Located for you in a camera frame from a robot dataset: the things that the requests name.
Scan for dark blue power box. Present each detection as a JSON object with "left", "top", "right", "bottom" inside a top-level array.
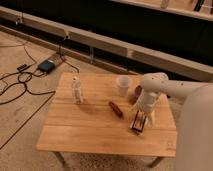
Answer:
[{"left": 38, "top": 60, "right": 55, "bottom": 73}]

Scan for black floor cables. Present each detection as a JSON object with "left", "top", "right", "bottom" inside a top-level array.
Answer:
[{"left": 0, "top": 39, "right": 81, "bottom": 106}]

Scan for clear plastic cup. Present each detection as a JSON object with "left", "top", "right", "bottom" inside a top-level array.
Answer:
[{"left": 116, "top": 75, "right": 131, "bottom": 97}]

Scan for small black adapter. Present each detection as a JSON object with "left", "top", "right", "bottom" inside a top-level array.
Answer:
[{"left": 17, "top": 64, "right": 30, "bottom": 72}]

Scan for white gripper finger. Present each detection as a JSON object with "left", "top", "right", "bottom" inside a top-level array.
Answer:
[
  {"left": 130, "top": 103, "right": 139, "bottom": 114},
  {"left": 148, "top": 111, "right": 156, "bottom": 126}
]

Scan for brown oblong object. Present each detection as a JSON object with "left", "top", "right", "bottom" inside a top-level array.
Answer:
[{"left": 109, "top": 101, "right": 123, "bottom": 118}]

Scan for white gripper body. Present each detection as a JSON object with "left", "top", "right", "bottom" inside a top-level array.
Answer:
[{"left": 136, "top": 91, "right": 159, "bottom": 113}]

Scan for wooden table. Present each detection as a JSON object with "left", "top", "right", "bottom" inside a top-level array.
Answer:
[{"left": 37, "top": 73, "right": 176, "bottom": 157}]

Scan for dark red bowl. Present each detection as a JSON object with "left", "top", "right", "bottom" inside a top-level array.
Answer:
[{"left": 135, "top": 85, "right": 142, "bottom": 98}]

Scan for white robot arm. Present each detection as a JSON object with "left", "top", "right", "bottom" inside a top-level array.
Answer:
[{"left": 134, "top": 72, "right": 213, "bottom": 171}]

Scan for clear plastic bottle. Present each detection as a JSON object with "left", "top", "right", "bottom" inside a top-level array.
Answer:
[{"left": 72, "top": 76, "right": 83, "bottom": 104}]

